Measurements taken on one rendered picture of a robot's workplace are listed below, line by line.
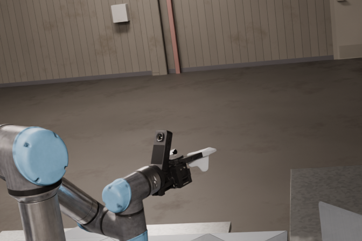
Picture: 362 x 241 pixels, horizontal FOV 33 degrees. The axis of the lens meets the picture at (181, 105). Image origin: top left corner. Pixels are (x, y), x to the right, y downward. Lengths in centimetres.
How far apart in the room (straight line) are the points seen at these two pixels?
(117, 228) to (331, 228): 80
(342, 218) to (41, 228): 115
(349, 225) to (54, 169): 113
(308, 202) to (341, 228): 30
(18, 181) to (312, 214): 124
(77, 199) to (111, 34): 1018
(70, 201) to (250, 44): 966
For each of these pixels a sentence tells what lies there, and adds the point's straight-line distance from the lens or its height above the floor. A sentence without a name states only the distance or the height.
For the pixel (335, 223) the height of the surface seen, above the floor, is 107.
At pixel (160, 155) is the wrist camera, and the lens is 163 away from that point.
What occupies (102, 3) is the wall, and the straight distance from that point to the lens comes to 1166.
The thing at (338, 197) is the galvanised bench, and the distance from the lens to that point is 238.
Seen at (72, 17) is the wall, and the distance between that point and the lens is 1192.
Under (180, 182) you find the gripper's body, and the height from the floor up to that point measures 141.
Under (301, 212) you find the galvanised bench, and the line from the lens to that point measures 227.
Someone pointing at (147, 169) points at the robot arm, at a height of 147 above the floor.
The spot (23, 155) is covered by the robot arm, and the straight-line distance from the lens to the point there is 126.
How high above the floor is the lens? 198
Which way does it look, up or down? 13 degrees down
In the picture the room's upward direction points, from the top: 7 degrees counter-clockwise
